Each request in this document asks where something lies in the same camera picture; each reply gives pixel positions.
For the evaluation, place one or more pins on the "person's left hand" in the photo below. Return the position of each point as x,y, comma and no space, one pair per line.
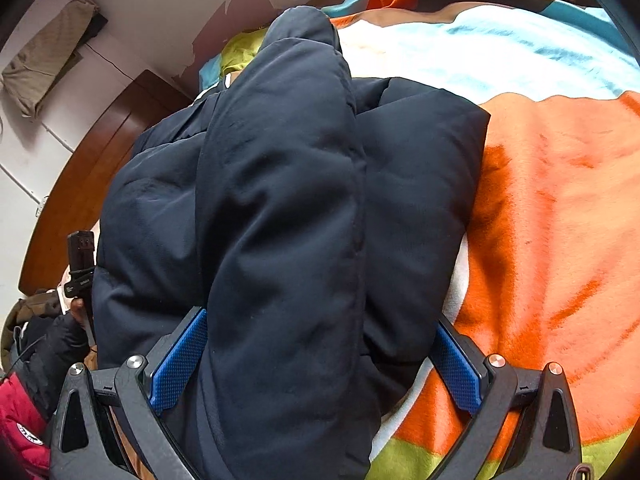
79,315

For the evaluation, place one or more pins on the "person's left forearm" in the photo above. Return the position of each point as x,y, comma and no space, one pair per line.
52,355

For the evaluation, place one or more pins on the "beige hanging cloth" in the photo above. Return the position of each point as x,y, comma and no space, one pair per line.
45,60

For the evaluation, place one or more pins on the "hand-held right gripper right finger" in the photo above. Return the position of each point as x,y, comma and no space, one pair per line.
455,367

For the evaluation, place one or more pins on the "dark navy padded jacket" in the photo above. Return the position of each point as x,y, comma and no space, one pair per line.
280,210

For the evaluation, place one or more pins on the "colourful patterned blanket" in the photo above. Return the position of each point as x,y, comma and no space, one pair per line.
550,210

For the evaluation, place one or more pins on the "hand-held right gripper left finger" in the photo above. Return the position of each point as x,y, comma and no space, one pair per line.
177,360

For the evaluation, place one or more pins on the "red padded jacket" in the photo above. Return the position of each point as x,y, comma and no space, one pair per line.
22,430

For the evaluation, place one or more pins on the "wooden headboard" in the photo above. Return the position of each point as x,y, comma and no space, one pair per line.
85,175

